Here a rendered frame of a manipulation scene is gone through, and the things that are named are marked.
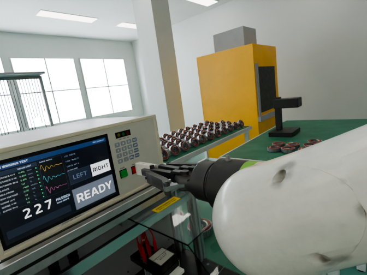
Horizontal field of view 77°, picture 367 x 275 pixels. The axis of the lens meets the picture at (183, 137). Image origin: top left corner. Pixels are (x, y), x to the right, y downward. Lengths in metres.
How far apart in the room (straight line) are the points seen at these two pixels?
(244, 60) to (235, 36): 0.57
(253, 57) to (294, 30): 1.93
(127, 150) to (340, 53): 5.11
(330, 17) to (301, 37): 0.56
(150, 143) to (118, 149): 0.11
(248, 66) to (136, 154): 3.44
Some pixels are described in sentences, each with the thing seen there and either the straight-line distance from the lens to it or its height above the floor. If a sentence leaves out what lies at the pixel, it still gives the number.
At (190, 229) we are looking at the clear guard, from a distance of 0.57.
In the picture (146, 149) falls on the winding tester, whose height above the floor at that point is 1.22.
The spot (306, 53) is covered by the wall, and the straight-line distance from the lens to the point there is 5.61.
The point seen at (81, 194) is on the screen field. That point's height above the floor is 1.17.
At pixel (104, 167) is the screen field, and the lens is 0.62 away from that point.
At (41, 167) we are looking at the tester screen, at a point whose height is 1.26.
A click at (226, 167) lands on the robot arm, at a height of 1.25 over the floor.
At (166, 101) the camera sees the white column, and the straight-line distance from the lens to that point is 4.43.
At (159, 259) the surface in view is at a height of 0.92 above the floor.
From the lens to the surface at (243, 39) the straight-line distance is 4.33.
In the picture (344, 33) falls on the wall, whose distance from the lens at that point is 5.52.
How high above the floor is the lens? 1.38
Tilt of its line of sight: 11 degrees down
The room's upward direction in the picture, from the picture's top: 8 degrees counter-clockwise
